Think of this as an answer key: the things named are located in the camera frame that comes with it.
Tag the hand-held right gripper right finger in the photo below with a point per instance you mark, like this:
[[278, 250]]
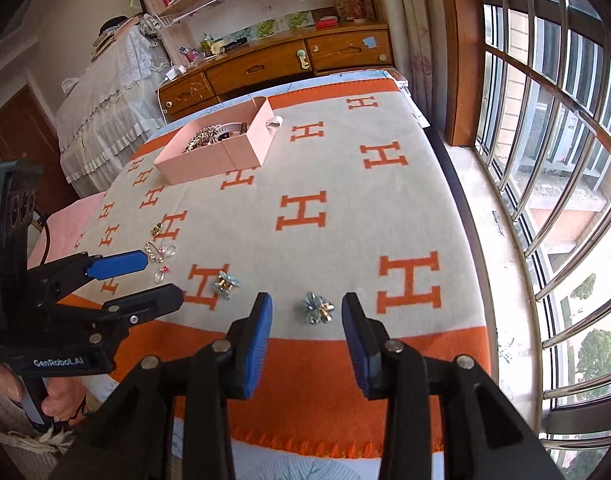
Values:
[[358, 345]]

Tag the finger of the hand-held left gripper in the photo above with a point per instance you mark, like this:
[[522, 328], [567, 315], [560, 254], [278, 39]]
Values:
[[118, 265], [150, 300]]

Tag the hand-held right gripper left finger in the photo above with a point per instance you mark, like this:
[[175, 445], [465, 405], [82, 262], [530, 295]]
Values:
[[258, 345]]

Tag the silver rhinestone hair clip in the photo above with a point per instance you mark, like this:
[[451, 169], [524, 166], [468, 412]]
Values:
[[152, 250]]

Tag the blue flower earring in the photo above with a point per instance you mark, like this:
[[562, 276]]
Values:
[[318, 307], [225, 284]]

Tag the pink storage box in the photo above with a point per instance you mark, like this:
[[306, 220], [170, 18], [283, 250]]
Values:
[[200, 167]]

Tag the pink smartwatch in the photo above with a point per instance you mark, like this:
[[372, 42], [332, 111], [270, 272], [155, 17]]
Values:
[[228, 131]]

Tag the person's left hand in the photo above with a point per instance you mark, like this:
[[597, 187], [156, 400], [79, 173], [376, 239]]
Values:
[[60, 392]]

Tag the small gold charm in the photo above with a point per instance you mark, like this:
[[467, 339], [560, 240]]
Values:
[[157, 230]]

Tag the pink blanket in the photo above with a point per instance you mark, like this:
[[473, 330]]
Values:
[[65, 225]]

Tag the piano with white lace cover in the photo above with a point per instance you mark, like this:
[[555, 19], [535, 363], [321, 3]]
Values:
[[100, 120]]

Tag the brown wooden door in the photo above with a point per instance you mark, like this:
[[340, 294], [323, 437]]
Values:
[[15, 130]]

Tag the orange patterned blanket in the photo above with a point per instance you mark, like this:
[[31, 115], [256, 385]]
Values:
[[335, 170]]

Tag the white plastic object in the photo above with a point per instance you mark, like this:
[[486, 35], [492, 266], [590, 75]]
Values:
[[70, 83]]

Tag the white charger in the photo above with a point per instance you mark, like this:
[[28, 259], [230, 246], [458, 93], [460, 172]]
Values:
[[176, 71]]

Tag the stack of books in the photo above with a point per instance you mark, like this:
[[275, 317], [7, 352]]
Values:
[[105, 42]]

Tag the pink pen cup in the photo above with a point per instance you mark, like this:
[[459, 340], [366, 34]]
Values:
[[188, 52]]

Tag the cluster of small bottles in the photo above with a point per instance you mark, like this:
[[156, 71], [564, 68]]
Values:
[[210, 45]]

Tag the black hat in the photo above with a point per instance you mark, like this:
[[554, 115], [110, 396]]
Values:
[[113, 24]]

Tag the wooden desk with drawers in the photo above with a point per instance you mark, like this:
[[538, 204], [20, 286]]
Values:
[[265, 67]]

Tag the black flashlight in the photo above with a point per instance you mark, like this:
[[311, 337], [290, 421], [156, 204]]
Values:
[[234, 43]]

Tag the window with metal bars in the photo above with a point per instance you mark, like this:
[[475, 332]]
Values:
[[560, 160]]

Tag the teal drawer lock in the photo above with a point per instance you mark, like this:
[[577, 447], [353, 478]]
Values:
[[302, 60]]

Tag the floral picture strip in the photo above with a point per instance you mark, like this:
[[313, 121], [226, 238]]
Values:
[[295, 20]]

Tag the blue sticker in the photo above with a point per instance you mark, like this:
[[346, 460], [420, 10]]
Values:
[[370, 42]]

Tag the floral curtain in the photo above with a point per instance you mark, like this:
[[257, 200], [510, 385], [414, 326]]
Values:
[[410, 35]]

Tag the small red box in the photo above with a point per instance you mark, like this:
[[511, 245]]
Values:
[[326, 24]]

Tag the glass jar with dried flowers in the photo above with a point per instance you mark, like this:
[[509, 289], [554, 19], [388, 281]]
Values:
[[358, 7]]

